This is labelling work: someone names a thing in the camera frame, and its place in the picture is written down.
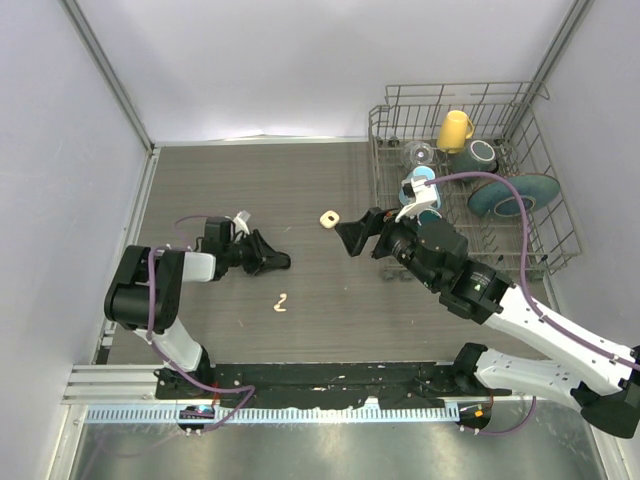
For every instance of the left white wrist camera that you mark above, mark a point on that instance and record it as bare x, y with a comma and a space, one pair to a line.
241, 220

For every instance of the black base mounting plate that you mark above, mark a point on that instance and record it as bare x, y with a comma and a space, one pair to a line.
327, 386

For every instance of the dark teal mug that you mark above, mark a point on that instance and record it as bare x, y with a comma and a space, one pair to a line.
428, 216

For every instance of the clear drinking glass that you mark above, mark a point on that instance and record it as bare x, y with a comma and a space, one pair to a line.
417, 153

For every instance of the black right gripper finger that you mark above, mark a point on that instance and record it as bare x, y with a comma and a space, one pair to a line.
374, 219
354, 236

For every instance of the black gold-trimmed earbud case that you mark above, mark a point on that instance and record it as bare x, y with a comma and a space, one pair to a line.
284, 261

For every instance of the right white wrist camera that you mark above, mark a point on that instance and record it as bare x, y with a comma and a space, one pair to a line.
421, 195

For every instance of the beige earbud charging case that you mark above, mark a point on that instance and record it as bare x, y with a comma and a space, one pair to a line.
329, 219

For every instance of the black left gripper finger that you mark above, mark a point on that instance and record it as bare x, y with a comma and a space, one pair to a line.
267, 253
263, 268

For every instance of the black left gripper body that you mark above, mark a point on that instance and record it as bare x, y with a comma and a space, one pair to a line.
250, 257

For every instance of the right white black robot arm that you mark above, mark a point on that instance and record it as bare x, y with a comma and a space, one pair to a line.
594, 376

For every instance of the light blue mug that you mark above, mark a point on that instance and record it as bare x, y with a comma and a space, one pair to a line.
420, 171

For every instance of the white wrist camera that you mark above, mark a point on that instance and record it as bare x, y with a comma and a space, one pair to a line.
421, 195
241, 220

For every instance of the beige earbud pair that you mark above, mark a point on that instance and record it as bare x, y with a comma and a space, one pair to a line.
279, 305

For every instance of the grey-green mug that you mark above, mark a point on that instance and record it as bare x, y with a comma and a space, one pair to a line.
478, 156

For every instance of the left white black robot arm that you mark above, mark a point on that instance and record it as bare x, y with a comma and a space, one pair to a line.
145, 292

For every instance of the white slotted cable duct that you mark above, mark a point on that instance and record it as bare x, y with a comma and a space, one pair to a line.
183, 414

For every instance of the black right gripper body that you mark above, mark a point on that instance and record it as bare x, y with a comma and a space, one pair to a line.
392, 233

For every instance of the grey wire dish rack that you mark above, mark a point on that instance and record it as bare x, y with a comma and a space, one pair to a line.
482, 211

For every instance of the yellow mug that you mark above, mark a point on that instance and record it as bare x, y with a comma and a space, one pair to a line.
456, 129

